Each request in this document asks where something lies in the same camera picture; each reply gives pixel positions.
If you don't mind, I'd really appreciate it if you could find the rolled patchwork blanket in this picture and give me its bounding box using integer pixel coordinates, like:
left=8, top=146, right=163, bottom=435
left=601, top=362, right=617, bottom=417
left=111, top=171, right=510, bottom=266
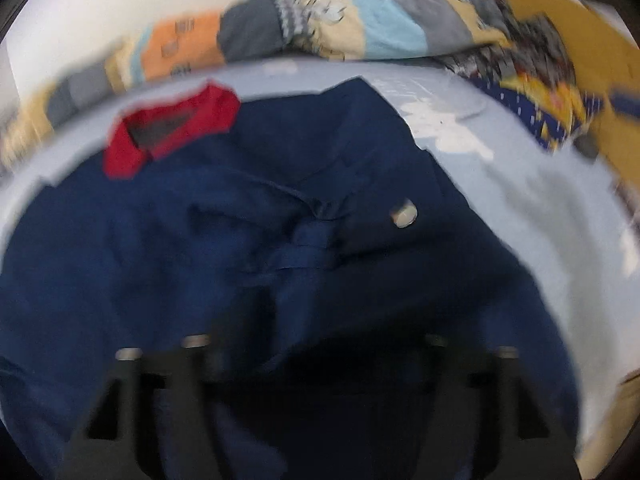
left=0, top=0, right=507, bottom=171

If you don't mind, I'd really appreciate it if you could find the navy and yellow star-printed cloth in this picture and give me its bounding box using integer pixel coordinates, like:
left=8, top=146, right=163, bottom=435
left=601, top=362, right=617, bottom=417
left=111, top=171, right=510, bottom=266
left=472, top=67, right=607, bottom=155

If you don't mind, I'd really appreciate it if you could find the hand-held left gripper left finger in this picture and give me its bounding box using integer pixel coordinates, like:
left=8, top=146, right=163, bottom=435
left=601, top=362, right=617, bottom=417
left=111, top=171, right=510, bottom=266
left=64, top=332, right=223, bottom=480

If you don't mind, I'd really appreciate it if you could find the grey and red patterned cloth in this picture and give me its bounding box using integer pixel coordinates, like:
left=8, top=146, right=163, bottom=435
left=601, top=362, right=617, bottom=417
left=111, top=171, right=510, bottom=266
left=440, top=0, right=583, bottom=92

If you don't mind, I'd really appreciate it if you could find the navy jacket with red collar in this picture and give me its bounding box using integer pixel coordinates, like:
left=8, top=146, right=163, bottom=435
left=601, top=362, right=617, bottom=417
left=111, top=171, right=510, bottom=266
left=0, top=77, right=587, bottom=480

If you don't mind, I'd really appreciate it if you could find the wooden headboard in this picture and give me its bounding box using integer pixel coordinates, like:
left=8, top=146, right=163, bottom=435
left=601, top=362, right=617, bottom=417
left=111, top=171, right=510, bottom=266
left=410, top=0, right=640, bottom=188

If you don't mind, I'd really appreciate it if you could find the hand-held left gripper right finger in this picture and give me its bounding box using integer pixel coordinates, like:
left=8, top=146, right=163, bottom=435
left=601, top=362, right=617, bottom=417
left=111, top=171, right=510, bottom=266
left=424, top=332, right=583, bottom=480

